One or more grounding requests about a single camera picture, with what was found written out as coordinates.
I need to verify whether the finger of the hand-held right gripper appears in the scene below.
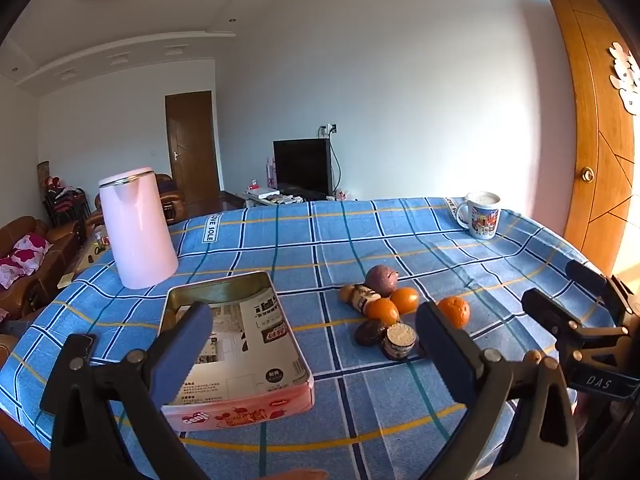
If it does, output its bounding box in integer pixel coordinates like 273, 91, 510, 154
521, 288, 628, 361
566, 260, 637, 318

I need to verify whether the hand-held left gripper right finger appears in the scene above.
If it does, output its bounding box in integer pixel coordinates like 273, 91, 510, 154
415, 301, 581, 480

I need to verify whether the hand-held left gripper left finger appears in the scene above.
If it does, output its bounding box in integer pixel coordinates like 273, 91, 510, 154
40, 301, 216, 480

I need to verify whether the orange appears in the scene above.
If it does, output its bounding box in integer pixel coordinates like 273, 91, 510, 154
367, 297, 401, 327
437, 296, 471, 329
390, 287, 420, 314

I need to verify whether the pink tin box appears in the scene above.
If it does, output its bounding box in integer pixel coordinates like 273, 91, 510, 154
159, 271, 316, 432

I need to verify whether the tan bottle with dark label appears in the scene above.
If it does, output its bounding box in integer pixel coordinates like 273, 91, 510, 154
338, 283, 383, 315

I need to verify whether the person's left hand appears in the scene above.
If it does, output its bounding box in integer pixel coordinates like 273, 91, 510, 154
270, 469, 329, 480

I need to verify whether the small round speckled jar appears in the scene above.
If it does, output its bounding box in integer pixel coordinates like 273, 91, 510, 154
382, 323, 418, 361

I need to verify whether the dark brown passion fruit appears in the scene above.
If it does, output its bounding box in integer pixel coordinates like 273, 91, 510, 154
355, 319, 388, 347

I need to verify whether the purple passion fruit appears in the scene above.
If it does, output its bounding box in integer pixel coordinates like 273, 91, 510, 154
365, 265, 400, 297

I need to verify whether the white printed mug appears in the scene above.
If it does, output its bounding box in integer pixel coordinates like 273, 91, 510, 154
455, 192, 502, 239

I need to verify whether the pink electric kettle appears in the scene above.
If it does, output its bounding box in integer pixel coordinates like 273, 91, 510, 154
98, 166, 179, 290

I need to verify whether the coffee table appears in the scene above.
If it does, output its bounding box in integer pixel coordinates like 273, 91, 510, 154
57, 230, 113, 289

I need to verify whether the light wooden door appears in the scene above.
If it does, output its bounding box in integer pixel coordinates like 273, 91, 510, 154
542, 0, 640, 277

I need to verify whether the brown leather armchair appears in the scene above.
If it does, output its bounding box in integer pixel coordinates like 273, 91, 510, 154
95, 174, 188, 226

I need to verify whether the low television stand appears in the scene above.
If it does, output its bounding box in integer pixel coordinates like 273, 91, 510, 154
220, 187, 351, 209

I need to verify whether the brown leather sofa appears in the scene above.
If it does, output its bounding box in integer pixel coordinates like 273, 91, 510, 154
0, 216, 85, 321

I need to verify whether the blue plaid tablecloth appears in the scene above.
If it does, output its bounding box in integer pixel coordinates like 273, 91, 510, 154
0, 196, 626, 480

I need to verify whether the pink floral cushion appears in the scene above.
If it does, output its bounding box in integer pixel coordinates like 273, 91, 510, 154
14, 233, 53, 266
0, 257, 27, 289

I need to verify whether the clothes rack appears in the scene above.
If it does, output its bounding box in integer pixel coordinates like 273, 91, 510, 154
42, 185, 92, 231

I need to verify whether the white door decoration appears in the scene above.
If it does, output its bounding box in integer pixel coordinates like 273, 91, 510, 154
608, 42, 640, 111

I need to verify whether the dark brown room door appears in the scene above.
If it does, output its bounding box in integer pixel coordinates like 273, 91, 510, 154
165, 91, 221, 207

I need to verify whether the black television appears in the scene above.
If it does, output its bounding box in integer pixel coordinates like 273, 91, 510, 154
273, 138, 333, 201

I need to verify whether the black power cable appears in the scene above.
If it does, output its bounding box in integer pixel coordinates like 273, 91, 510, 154
327, 132, 342, 196

